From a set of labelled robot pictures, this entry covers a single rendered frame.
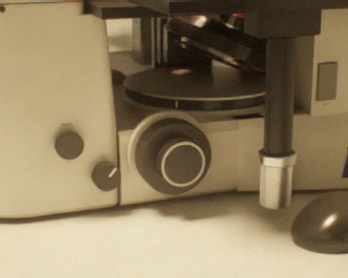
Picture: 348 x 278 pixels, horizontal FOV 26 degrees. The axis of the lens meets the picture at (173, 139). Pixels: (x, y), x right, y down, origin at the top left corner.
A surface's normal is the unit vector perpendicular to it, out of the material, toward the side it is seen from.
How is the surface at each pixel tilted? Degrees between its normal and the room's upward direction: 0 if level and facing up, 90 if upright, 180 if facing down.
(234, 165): 90
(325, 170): 80
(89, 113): 90
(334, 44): 90
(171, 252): 0
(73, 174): 90
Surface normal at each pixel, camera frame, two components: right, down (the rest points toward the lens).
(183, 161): 0.35, 0.26
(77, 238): 0.00, -0.96
